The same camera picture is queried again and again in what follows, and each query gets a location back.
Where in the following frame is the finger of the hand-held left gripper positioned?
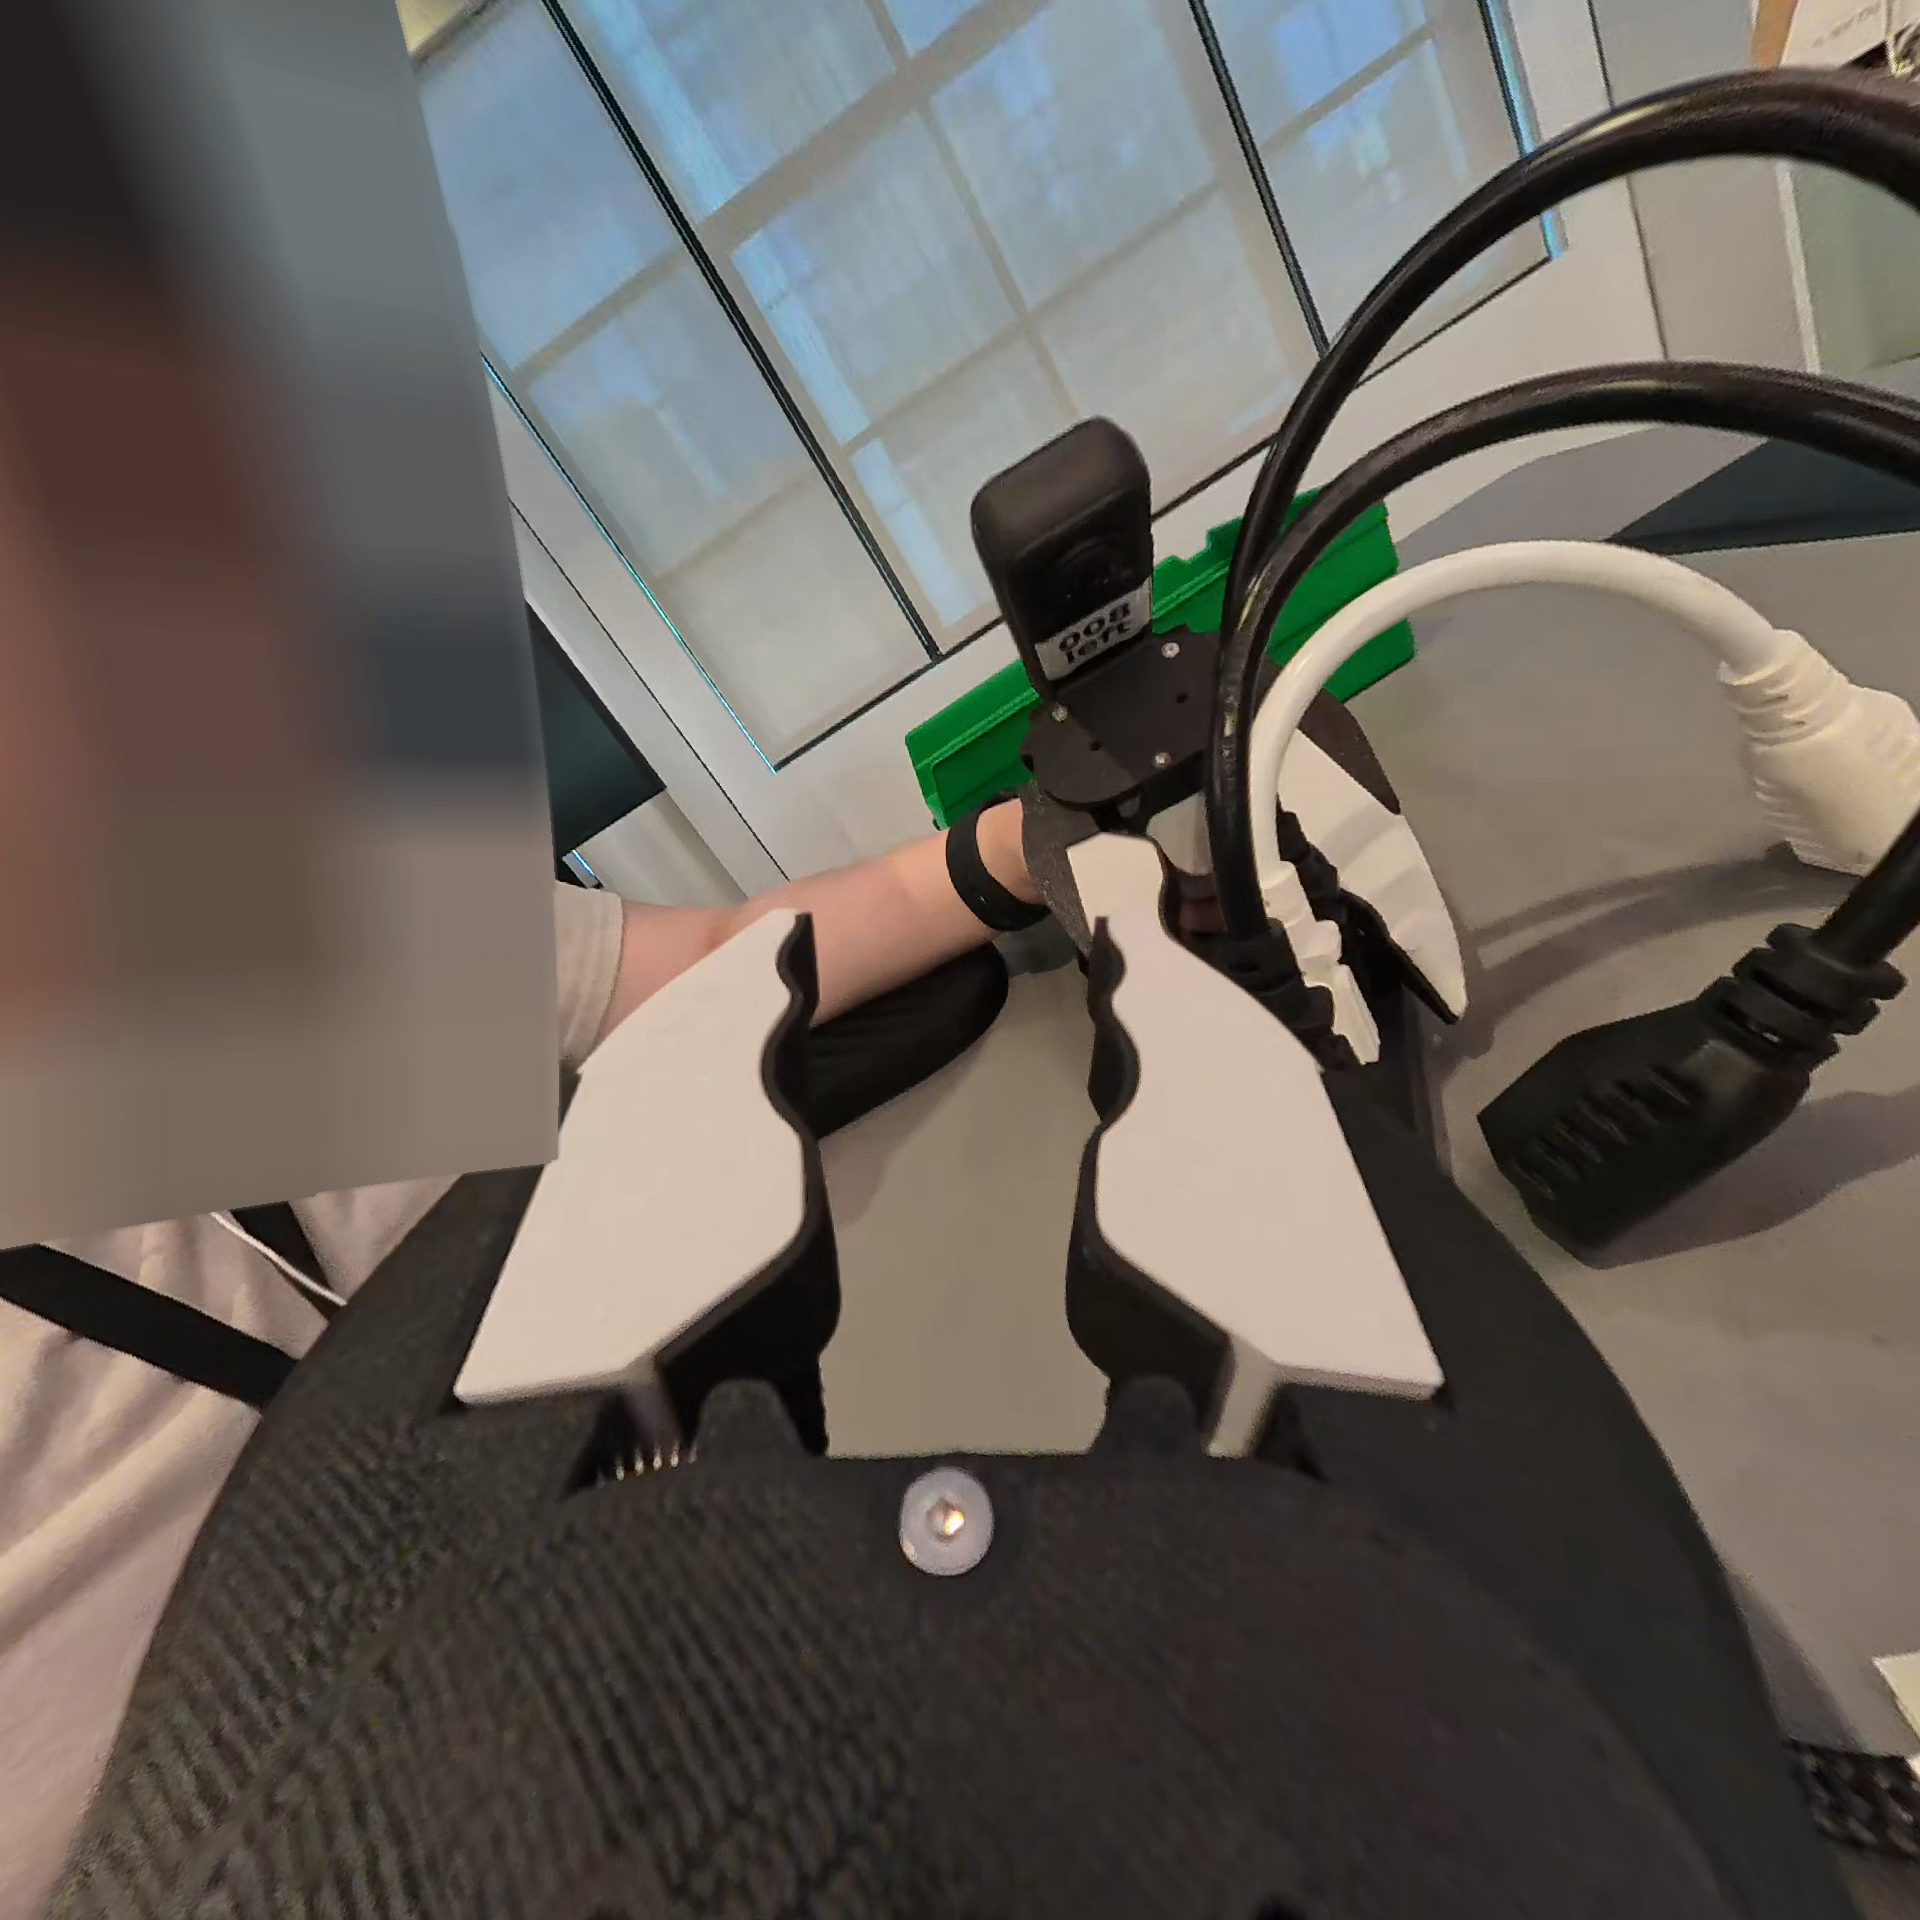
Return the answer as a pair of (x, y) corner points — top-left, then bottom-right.
(1069, 833), (1191, 964)
(1271, 717), (1471, 1029)

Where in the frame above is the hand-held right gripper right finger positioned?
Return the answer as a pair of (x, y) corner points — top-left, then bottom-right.
(1069, 920), (1448, 1460)

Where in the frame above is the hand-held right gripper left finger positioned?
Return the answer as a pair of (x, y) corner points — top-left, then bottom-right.
(452, 907), (837, 1441)

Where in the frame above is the black power strip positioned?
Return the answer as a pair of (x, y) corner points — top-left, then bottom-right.
(1319, 884), (1460, 1179)

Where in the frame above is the white power cable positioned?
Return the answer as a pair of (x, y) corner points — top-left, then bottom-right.
(1240, 539), (1920, 1069)

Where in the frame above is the short black power cable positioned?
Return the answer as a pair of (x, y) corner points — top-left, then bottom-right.
(1211, 359), (1920, 1259)

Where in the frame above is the long black power cable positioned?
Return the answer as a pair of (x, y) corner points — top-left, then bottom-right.
(1219, 66), (1920, 992)

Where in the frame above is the person's left forearm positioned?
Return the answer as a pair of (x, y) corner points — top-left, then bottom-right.
(607, 808), (1051, 1040)

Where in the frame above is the green cloth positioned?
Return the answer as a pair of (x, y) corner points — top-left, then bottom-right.
(903, 504), (1418, 835)

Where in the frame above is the large glass window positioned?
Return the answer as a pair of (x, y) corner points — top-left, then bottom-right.
(405, 0), (1568, 776)

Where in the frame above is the black shoulder strap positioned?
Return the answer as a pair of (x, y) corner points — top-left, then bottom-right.
(0, 1201), (349, 1412)

